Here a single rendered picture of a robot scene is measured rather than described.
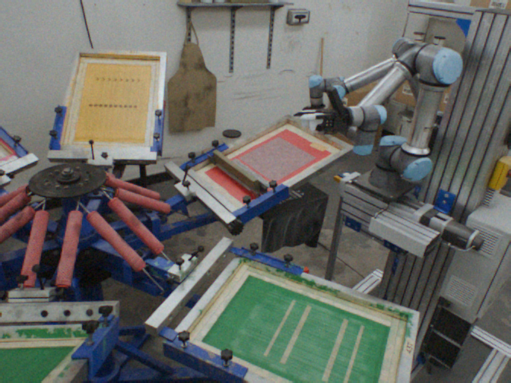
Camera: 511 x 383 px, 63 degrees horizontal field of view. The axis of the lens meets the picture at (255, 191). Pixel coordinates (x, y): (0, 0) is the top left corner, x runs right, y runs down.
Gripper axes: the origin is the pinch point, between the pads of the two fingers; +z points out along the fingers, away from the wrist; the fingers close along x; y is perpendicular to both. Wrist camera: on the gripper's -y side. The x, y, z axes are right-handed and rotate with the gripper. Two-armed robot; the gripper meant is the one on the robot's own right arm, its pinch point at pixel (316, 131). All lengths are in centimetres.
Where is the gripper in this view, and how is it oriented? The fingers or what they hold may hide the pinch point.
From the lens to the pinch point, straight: 252.9
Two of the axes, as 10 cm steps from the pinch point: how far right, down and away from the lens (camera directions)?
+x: 8.0, -4.7, 3.7
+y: 5.8, 4.4, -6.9
